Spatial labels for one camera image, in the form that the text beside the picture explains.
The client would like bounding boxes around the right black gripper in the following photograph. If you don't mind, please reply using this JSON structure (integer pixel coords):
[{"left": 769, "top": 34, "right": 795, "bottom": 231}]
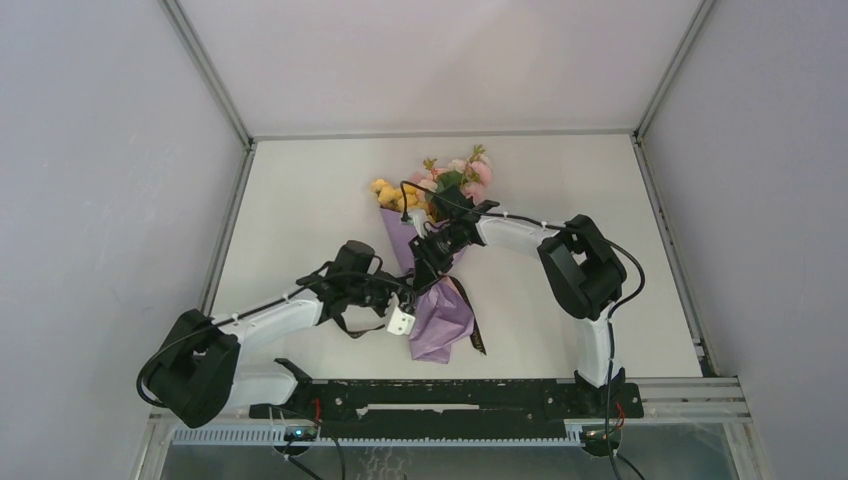
[{"left": 408, "top": 222, "right": 465, "bottom": 292}]

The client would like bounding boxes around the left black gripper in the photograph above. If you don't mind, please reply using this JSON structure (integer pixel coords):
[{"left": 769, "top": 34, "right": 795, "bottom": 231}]
[{"left": 347, "top": 270, "right": 412, "bottom": 318}]

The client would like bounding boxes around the fake flower bouquet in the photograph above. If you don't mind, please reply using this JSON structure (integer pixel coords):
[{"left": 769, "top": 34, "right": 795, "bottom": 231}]
[{"left": 369, "top": 144, "right": 493, "bottom": 220}]

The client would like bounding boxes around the purple pink wrapping paper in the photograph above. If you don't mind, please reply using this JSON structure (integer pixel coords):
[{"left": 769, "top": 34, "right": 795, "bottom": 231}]
[{"left": 379, "top": 208, "right": 476, "bottom": 364}]

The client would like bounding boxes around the black ribbon strap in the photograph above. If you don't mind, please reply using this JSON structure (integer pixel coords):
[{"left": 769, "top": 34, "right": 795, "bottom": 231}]
[{"left": 331, "top": 274, "right": 488, "bottom": 357}]

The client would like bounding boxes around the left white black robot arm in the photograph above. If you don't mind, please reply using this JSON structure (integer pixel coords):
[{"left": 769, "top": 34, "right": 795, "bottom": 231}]
[{"left": 135, "top": 240, "right": 417, "bottom": 428}]

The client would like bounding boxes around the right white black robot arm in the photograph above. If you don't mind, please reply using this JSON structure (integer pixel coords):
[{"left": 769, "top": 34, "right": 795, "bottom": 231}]
[{"left": 409, "top": 187, "right": 627, "bottom": 416}]

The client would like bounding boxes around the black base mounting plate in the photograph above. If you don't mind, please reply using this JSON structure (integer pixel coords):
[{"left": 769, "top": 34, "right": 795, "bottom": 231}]
[{"left": 248, "top": 379, "right": 645, "bottom": 439}]

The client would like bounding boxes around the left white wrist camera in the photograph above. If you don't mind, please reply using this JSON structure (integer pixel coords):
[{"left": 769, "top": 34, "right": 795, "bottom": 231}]
[{"left": 386, "top": 307, "right": 416, "bottom": 336}]

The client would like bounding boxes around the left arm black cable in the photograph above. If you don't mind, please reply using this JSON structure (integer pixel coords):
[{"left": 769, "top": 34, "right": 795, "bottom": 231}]
[{"left": 135, "top": 261, "right": 415, "bottom": 480}]

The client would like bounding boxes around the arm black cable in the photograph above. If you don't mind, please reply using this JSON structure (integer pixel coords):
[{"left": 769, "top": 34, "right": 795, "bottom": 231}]
[
  {"left": 135, "top": 261, "right": 415, "bottom": 480},
  {"left": 398, "top": 180, "right": 647, "bottom": 480}
]

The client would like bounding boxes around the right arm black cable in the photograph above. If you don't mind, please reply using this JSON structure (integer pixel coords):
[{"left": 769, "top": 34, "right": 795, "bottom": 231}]
[{"left": 398, "top": 180, "right": 647, "bottom": 480}]

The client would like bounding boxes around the white slotted cable duct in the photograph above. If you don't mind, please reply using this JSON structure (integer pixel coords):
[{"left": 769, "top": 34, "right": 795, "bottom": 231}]
[{"left": 171, "top": 424, "right": 604, "bottom": 447}]

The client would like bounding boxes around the aluminium frame rail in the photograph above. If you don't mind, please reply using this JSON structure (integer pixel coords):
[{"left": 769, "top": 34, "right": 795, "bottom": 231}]
[{"left": 188, "top": 378, "right": 750, "bottom": 428}]

